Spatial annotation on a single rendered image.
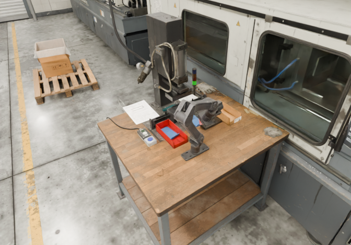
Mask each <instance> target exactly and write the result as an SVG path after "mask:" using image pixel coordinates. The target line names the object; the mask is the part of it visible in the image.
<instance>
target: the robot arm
mask: <svg viewBox="0 0 351 245"><path fill-rule="evenodd" d="M184 105H185V108H184ZM223 108H224V106H223V102H222V101H220V100H217V101H216V100H214V99H212V98H209V97H207V98H205V99H203V100H198V101H186V100H184V99H183V100H181V102H180V104H179V106H178V108H177V109H176V111H175V113H174V119H176V120H177V122H179V123H181V125H183V126H184V128H185V129H186V130H187V132H188V133H189V135H190V136H189V137H190V140H189V142H190V143H191V149H189V150H188V151H186V152H184V153H182V154H181V157H182V158H183V159H184V160H185V161H188V160H190V159H192V158H194V157H196V156H198V155H200V154H202V153H203V152H205V151H207V150H209V147H208V146H207V145H206V144H205V143H203V141H204V135H203V134H202V133H200V131H198V129H197V128H196V127H195V125H194V124H193V122H192V120H193V115H194V112H196V111H200V110H206V111H203V112H201V113H199V114H198V116H197V117H198V120H199V124H200V125H203V124H204V125H205V126H208V125H210V124H212V123H213V122H212V120H213V119H214V118H215V117H216V116H218V115H220V114H221V113H222V112H221V110H222V109H223ZM183 109H185V110H186V112H183Z"/></svg>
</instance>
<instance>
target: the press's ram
mask: <svg viewBox="0 0 351 245"><path fill-rule="evenodd" d="M162 81H163V82H165V83H166V84H167V85H169V86H170V84H169V80H168V79H167V78H165V77H163V78H162ZM171 84H172V88H173V90H171V91H170V92H165V95H166V97H167V98H168V99H170V100H171V101H172V102H174V101H176V100H179V99H181V98H184V97H186V96H189V95H191V94H192V90H191V89H189V87H188V86H186V85H185V84H183V83H182V84H180V85H177V84H176V83H175V82H173V81H171Z"/></svg>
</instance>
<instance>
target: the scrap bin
mask: <svg viewBox="0 0 351 245"><path fill-rule="evenodd" d="M166 126H167V127H169V128H170V129H172V130H173V131H175V132H176V133H177V134H178V133H180V134H179V135H178V136H177V137H175V138H173V139H170V138H169V137H168V136H167V135H166V134H165V133H164V132H163V131H162V130H161V129H163V128H164V127H166ZM156 131H157V132H158V133H159V134H160V135H161V136H162V137H163V138H164V139H165V140H166V141H167V142H168V143H169V144H170V145H171V146H172V147H173V148H174V149H175V148H177V147H179V146H181V145H183V144H185V143H187V142H188V136H187V135H186V134H185V133H184V132H183V131H182V130H181V129H180V128H178V127H177V126H176V125H175V124H174V123H173V122H172V121H171V120H170V119H167V120H165V121H162V122H160V123H158V124H156Z"/></svg>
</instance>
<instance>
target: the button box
mask: <svg viewBox="0 0 351 245"><path fill-rule="evenodd" d="M107 118H109V117H107ZM107 118H106V119H107ZM109 119H110V120H111V121H112V122H113V123H114V124H115V125H117V124H116V123H115V122H114V121H113V120H112V119H111V118H109ZM117 126H118V127H120V128H123V129H127V130H135V129H139V128H134V129H128V128H124V127H121V126H119V125H117ZM141 130H145V132H147V134H146V135H144V134H143V133H142V132H141ZM137 134H138V135H139V136H140V138H141V139H142V140H143V141H144V139H145V138H147V137H150V136H151V134H150V133H149V132H148V131H147V130H146V129H145V128H143V129H139V130H138V131H137Z"/></svg>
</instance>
